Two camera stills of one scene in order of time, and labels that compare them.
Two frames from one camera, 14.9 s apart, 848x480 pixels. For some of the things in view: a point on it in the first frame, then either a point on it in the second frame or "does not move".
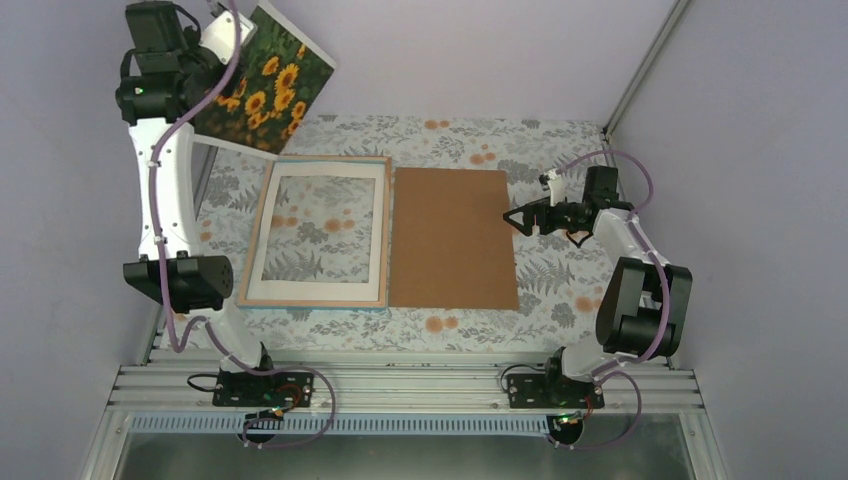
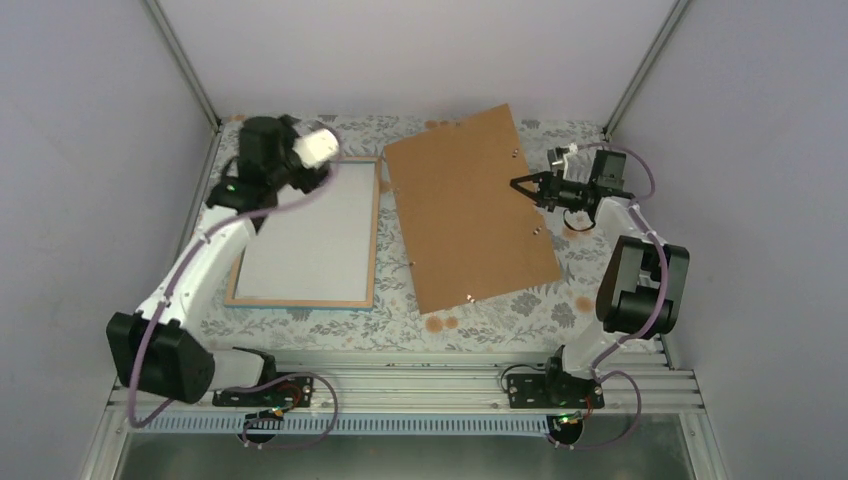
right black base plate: (551, 390) does not move
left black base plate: (284, 389) does not move
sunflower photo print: (275, 79) to (319, 249)
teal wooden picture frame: (321, 304) to (232, 292)
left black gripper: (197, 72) to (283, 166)
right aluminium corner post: (643, 69) does not move
